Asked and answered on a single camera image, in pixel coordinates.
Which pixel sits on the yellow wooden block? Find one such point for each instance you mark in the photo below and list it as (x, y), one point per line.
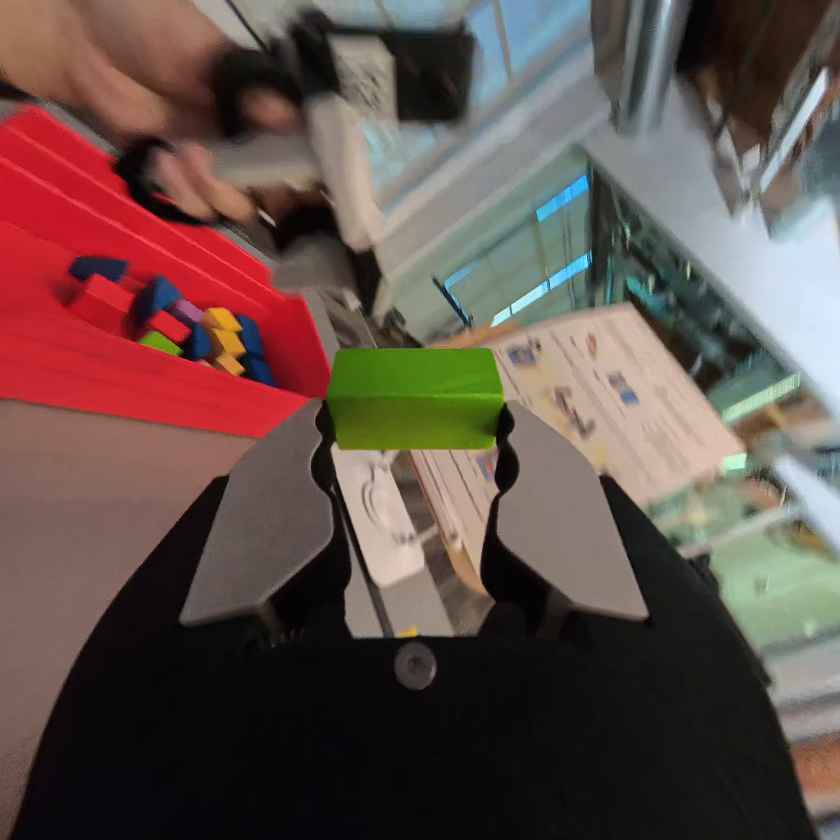
(222, 319)
(228, 342)

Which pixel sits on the blue rectangular block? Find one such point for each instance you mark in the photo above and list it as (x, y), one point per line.
(250, 336)

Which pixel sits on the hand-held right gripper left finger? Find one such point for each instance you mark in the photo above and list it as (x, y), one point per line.
(269, 525)

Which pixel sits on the silver round air duct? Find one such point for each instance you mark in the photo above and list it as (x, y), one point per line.
(643, 59)

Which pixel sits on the blue half-cylinder block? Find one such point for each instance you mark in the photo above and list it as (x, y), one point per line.
(198, 341)

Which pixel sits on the small blue wooden block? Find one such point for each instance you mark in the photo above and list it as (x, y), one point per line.
(156, 298)
(98, 268)

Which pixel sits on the yellow cube block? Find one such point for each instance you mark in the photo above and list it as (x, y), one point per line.
(228, 364)

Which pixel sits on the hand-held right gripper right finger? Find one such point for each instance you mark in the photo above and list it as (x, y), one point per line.
(564, 531)

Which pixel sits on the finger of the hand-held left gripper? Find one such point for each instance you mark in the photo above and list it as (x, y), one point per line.
(344, 170)

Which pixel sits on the glass wall panel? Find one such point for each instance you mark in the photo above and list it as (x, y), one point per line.
(426, 151)

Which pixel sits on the purple wooden block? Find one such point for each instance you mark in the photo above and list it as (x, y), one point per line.
(188, 312)

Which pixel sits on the red plastic bin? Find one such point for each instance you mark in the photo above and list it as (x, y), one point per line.
(98, 387)

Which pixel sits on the instruction sheet on wooden board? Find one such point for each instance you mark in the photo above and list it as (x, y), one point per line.
(469, 564)

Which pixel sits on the red wooden block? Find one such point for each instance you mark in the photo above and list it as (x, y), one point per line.
(167, 326)
(98, 300)

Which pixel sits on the green wooden block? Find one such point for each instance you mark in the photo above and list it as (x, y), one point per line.
(413, 400)
(159, 343)

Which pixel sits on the white metal stand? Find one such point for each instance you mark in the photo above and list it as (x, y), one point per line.
(387, 525)

